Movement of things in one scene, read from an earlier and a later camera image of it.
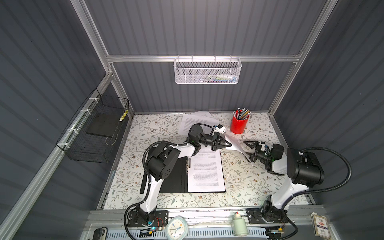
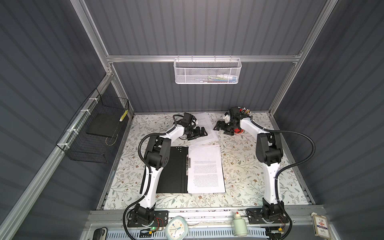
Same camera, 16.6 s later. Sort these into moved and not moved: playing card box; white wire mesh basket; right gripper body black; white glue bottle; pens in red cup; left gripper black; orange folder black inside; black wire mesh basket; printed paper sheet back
Moved: printed paper sheet back; left gripper black; right gripper body black
Not moved: pens in red cup; orange folder black inside; white wire mesh basket; playing card box; white glue bottle; black wire mesh basket
